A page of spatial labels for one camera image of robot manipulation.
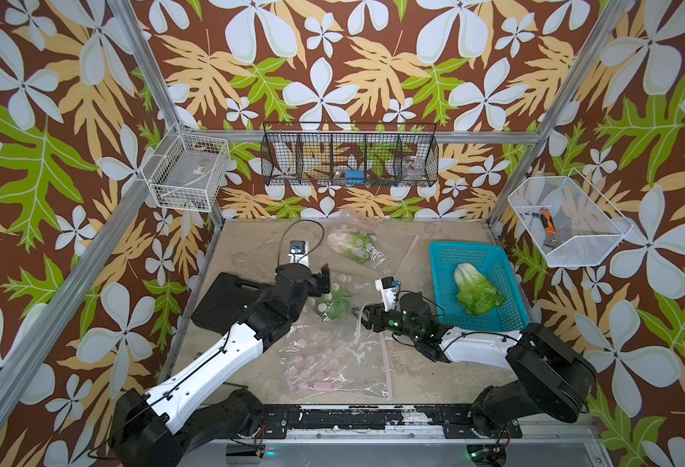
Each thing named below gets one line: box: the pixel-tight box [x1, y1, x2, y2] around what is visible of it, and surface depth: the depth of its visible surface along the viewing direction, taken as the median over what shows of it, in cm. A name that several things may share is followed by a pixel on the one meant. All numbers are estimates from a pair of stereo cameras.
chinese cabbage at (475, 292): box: [453, 262, 505, 316], surface depth 94 cm
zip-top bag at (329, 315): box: [299, 272, 364, 346], surface depth 88 cm
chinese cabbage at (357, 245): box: [326, 230, 376, 264], surface depth 106 cm
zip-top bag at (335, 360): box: [278, 320, 394, 400], surface depth 84 cm
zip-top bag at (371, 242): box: [325, 208, 421, 276], surface depth 107 cm
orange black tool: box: [539, 207, 559, 247], surface depth 86 cm
